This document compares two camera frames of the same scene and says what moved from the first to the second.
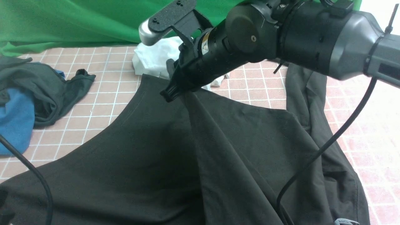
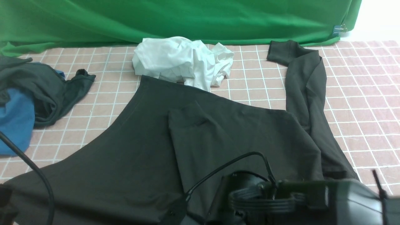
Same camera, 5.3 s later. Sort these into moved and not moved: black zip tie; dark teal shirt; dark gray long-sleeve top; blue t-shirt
Moved: black zip tie
Not moved: dark teal shirt; dark gray long-sleeve top; blue t-shirt
